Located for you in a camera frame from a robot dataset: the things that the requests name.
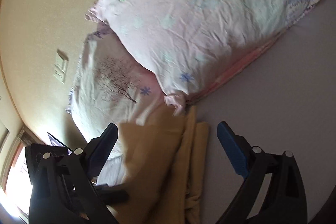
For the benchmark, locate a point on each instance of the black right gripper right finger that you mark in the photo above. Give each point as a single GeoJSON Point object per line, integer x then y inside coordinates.
{"type": "Point", "coordinates": [285, 200]}

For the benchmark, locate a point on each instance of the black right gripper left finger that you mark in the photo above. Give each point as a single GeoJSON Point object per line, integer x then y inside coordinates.
{"type": "Point", "coordinates": [63, 191]}

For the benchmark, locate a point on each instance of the tan fleece garment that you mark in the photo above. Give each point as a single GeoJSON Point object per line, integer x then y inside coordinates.
{"type": "Point", "coordinates": [165, 165]}

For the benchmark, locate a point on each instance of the bright window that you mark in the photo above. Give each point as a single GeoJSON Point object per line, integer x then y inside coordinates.
{"type": "Point", "coordinates": [16, 187]}

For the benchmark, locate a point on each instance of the lavender bed sheet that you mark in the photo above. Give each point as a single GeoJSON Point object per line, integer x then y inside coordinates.
{"type": "Point", "coordinates": [285, 100]}

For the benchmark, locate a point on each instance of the white floral pillow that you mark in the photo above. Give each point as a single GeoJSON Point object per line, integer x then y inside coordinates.
{"type": "Point", "coordinates": [110, 86]}

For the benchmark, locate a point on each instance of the pink floral pillow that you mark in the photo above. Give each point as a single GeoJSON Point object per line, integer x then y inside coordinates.
{"type": "Point", "coordinates": [194, 46]}

